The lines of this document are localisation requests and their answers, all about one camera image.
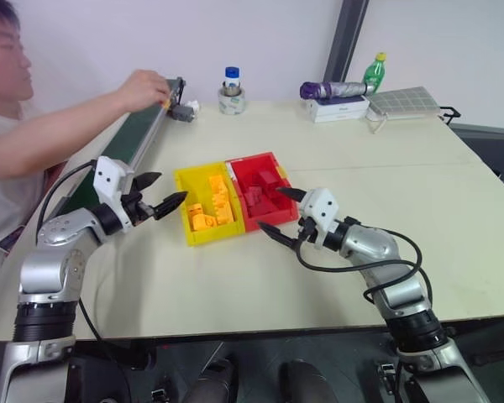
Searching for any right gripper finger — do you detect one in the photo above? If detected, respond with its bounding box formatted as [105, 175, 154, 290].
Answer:
[275, 186, 308, 204]
[257, 220, 300, 250]

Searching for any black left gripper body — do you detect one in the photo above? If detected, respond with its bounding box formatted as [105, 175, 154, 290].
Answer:
[120, 175, 159, 228]

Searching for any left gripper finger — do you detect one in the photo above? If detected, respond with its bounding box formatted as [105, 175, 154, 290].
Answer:
[151, 191, 189, 221]
[134, 170, 164, 193]

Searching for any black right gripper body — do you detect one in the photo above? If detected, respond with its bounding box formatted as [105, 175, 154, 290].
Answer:
[295, 216, 318, 249]

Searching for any green conveyor belt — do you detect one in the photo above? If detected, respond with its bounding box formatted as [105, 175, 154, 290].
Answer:
[50, 76, 189, 220]

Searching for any dark grey rectangular block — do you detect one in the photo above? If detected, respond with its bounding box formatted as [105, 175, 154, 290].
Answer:
[169, 102, 197, 123]

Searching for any person's bare hand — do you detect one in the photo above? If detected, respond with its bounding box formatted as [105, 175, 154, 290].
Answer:
[117, 68, 172, 113]

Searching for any red plastic bin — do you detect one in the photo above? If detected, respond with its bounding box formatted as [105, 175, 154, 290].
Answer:
[225, 151, 301, 233]

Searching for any red toy block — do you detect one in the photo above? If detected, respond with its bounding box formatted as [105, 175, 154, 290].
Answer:
[243, 186, 266, 207]
[244, 200, 279, 218]
[255, 169, 279, 189]

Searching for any yellow plastic bin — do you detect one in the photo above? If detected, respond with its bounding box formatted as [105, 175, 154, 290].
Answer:
[173, 160, 247, 248]

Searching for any tall yellow block stack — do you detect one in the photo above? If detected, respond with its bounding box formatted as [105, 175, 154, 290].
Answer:
[207, 173, 237, 227]

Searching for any white phone box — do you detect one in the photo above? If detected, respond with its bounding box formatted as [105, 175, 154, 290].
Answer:
[312, 108, 369, 124]

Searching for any white box lilac top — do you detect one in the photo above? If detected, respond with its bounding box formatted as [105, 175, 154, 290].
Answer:
[307, 95, 372, 113]

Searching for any white tape roll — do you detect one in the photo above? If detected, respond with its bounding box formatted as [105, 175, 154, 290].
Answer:
[217, 86, 249, 116]

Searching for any purple grey folded umbrella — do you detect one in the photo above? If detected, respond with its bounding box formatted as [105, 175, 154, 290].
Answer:
[298, 80, 377, 101]

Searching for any blue capped small bottle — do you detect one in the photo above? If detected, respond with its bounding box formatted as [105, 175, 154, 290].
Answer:
[223, 65, 242, 96]

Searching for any green plastic bottle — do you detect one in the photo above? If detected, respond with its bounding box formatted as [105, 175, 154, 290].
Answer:
[361, 51, 389, 96]

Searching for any dark rounded shape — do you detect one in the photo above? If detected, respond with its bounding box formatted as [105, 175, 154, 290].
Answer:
[181, 355, 241, 403]

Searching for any dark grey pillar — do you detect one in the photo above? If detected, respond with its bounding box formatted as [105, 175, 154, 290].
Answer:
[322, 0, 371, 84]

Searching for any person in white shirt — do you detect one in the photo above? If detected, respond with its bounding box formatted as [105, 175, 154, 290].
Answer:
[0, 0, 71, 290]

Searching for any dark grey side table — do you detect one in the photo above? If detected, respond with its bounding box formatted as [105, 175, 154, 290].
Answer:
[448, 120, 504, 188]

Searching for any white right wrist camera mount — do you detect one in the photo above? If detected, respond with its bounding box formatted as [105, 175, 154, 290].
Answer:
[297, 187, 342, 250]

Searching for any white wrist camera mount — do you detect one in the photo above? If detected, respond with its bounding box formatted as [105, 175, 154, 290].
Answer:
[297, 187, 342, 250]
[92, 155, 135, 211]

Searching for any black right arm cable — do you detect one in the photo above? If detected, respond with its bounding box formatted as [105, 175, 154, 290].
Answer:
[294, 216, 432, 304]

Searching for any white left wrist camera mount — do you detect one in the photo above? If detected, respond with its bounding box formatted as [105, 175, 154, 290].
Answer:
[92, 155, 135, 211]

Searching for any white bag strap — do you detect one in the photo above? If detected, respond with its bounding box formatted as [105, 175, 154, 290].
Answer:
[365, 112, 391, 136]

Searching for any black frame object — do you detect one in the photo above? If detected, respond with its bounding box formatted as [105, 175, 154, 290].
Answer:
[438, 105, 462, 125]

